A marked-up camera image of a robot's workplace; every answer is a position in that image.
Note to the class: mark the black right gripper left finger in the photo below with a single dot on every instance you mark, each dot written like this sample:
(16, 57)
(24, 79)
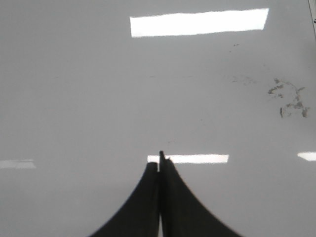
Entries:
(139, 215)

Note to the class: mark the white whiteboard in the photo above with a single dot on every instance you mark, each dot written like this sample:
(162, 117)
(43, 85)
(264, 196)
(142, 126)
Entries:
(89, 89)

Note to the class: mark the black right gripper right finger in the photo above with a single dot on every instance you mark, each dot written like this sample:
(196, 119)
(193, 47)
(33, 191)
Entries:
(182, 214)

